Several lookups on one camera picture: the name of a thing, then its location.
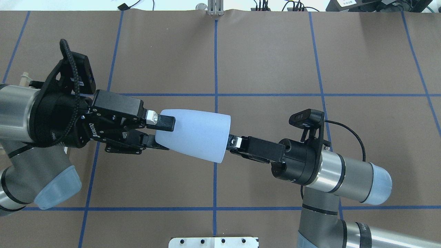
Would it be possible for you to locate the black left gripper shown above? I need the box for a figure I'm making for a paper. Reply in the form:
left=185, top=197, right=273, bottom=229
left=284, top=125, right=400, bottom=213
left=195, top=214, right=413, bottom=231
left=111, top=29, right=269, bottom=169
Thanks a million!
left=29, top=89, right=175, bottom=154

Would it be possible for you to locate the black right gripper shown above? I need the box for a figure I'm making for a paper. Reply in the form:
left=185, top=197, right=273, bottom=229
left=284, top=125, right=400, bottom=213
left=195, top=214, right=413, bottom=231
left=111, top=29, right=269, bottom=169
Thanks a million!
left=227, top=134, right=322, bottom=186

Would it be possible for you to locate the light blue plastic cup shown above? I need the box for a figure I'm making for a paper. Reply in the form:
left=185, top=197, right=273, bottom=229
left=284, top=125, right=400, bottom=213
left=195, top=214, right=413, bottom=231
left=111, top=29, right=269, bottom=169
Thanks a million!
left=155, top=109, right=231, bottom=163

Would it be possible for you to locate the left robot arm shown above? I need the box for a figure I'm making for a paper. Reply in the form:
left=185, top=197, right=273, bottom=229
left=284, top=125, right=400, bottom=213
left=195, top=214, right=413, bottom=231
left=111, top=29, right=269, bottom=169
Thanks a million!
left=1, top=82, right=175, bottom=216

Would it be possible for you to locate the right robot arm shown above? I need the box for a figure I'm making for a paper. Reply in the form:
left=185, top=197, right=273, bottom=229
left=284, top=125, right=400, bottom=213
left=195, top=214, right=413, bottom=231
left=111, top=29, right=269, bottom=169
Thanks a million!
left=226, top=135, right=440, bottom=248

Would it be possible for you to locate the small black device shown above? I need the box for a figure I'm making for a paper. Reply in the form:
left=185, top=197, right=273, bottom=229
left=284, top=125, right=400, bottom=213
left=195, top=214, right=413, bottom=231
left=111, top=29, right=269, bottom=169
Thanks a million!
left=117, top=3, right=130, bottom=11

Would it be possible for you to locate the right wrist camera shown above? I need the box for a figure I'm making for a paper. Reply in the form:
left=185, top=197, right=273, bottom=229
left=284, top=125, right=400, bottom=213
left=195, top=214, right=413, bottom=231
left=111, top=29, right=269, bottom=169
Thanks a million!
left=288, top=109, right=332, bottom=149

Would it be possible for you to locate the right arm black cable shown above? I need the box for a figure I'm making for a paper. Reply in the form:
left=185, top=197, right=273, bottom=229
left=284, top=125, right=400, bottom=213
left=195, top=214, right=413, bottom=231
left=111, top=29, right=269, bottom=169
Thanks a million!
left=324, top=120, right=366, bottom=162

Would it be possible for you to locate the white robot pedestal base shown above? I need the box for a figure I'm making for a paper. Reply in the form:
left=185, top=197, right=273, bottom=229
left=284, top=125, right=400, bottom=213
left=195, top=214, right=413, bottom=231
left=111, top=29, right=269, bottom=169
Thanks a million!
left=168, top=237, right=259, bottom=248

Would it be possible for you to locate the aluminium frame post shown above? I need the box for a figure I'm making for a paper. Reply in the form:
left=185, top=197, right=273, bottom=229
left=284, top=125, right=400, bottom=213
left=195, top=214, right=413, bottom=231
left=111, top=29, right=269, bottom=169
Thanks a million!
left=207, top=0, right=225, bottom=16

